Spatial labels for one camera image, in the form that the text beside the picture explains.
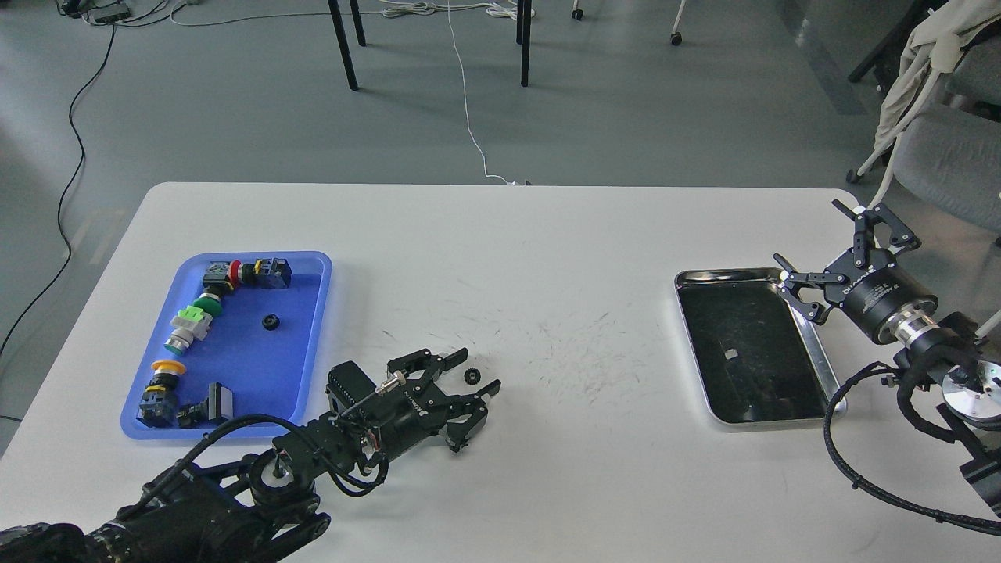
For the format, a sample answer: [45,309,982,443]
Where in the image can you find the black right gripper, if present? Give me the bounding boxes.
[773,199,939,345]

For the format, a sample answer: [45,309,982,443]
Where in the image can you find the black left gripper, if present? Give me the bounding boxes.
[355,348,501,461]

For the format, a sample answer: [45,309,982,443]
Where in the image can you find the small black gear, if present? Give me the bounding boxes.
[462,368,482,386]
[261,314,282,332]

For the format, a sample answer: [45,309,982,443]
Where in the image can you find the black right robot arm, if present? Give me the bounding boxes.
[774,200,1000,536]

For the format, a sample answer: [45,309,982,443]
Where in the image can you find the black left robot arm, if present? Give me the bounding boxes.
[2,349,501,562]

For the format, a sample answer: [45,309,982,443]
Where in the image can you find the shiny metal tray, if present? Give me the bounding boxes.
[673,267,839,431]

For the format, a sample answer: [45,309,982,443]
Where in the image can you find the grey office chair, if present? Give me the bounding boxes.
[872,61,1000,234]

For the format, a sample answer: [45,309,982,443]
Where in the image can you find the blue plastic tray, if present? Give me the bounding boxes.
[120,252,333,439]

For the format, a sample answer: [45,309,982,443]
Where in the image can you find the beige cloth on chair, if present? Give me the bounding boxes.
[849,1,1000,181]

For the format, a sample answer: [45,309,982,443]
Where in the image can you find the dark green push button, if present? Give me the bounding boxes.
[191,292,223,318]

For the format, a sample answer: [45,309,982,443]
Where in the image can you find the light green push button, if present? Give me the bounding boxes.
[163,304,213,356]

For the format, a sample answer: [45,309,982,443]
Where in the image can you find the black table legs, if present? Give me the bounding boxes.
[327,0,533,91]

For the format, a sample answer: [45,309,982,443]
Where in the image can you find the black power strip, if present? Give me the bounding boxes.
[55,1,132,25]

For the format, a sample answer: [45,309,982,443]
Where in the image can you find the red push button switch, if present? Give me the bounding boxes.
[203,259,292,295]

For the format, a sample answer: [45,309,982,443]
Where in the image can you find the black square switch block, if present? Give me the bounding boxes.
[178,382,235,429]

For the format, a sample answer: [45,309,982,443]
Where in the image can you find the yellow push button switch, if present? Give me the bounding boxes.
[136,359,187,428]

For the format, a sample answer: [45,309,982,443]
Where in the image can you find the white floor cable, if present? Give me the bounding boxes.
[170,0,536,187]

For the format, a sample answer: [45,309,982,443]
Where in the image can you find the black floor cable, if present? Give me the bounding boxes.
[0,23,118,353]

